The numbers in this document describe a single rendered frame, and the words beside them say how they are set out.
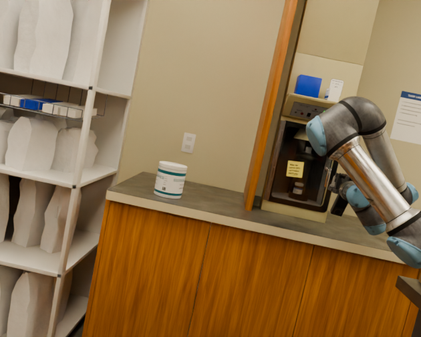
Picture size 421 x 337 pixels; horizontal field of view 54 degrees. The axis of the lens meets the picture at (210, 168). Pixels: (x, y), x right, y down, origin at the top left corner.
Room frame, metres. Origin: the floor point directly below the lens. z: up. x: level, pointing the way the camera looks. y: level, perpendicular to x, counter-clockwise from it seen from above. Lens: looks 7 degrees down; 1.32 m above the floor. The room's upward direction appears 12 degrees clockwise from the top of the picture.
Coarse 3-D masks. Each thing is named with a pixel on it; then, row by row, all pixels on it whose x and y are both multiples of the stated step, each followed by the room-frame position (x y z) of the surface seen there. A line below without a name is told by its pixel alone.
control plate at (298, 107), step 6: (294, 102) 1.90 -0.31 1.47; (300, 102) 1.89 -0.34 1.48; (294, 108) 1.92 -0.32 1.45; (300, 108) 1.92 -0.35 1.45; (306, 108) 1.91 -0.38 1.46; (312, 108) 1.90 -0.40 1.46; (318, 108) 1.90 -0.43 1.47; (324, 108) 1.89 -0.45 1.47; (294, 114) 1.95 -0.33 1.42; (300, 114) 1.94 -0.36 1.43; (306, 114) 1.93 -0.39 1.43; (312, 114) 1.93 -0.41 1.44; (318, 114) 1.92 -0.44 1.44
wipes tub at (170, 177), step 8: (160, 168) 1.83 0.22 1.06; (168, 168) 1.81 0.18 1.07; (176, 168) 1.81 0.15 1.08; (184, 168) 1.84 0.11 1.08; (160, 176) 1.82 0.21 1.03; (168, 176) 1.81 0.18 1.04; (176, 176) 1.81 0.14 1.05; (184, 176) 1.85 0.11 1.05; (160, 184) 1.82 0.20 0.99; (168, 184) 1.81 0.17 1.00; (176, 184) 1.82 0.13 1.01; (160, 192) 1.81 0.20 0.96; (168, 192) 1.81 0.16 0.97; (176, 192) 1.82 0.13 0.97
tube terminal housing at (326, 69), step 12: (300, 60) 1.99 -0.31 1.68; (312, 60) 1.98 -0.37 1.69; (324, 60) 1.98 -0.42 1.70; (336, 60) 1.98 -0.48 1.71; (300, 72) 1.99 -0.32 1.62; (312, 72) 1.98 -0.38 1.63; (324, 72) 1.98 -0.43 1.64; (336, 72) 1.98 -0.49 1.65; (348, 72) 1.98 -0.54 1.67; (360, 72) 1.97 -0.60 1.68; (288, 84) 2.00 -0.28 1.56; (324, 84) 1.98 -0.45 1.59; (348, 84) 1.98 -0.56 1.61; (324, 96) 1.98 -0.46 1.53; (348, 96) 1.98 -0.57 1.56; (288, 120) 1.99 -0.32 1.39; (300, 120) 1.98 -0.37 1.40; (276, 132) 2.06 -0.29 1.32; (264, 192) 2.00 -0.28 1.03; (264, 204) 1.99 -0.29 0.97; (276, 204) 1.98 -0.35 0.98; (300, 216) 1.98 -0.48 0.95; (312, 216) 1.98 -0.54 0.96; (324, 216) 1.97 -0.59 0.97
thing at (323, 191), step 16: (288, 128) 1.97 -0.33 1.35; (304, 128) 1.97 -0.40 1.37; (288, 144) 1.97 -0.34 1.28; (304, 144) 1.97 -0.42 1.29; (304, 160) 1.97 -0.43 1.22; (320, 160) 1.97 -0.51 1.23; (304, 176) 1.97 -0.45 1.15; (320, 176) 1.96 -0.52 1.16; (272, 192) 1.97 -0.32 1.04; (288, 192) 1.97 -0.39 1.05; (304, 192) 1.97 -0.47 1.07; (320, 192) 1.96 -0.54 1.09; (304, 208) 1.97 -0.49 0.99; (320, 208) 1.96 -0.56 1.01
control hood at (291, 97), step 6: (288, 96) 1.88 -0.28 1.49; (294, 96) 1.87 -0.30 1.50; (300, 96) 1.87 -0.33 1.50; (306, 96) 1.87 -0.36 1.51; (288, 102) 1.90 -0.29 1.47; (306, 102) 1.89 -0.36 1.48; (312, 102) 1.88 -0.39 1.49; (318, 102) 1.87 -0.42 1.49; (324, 102) 1.87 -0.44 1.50; (330, 102) 1.87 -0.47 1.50; (336, 102) 1.87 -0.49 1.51; (288, 108) 1.93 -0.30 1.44; (288, 114) 1.95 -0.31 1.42
